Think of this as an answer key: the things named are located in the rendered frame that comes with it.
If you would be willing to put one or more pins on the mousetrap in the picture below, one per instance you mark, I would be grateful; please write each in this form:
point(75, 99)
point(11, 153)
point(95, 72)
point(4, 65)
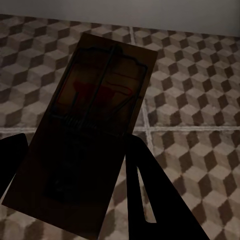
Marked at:
point(74, 159)

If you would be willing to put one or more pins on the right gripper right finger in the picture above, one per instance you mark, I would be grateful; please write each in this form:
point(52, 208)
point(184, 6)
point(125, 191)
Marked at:
point(174, 220)

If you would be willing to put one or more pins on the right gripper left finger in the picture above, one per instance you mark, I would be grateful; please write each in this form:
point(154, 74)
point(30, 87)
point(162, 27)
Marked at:
point(13, 150)

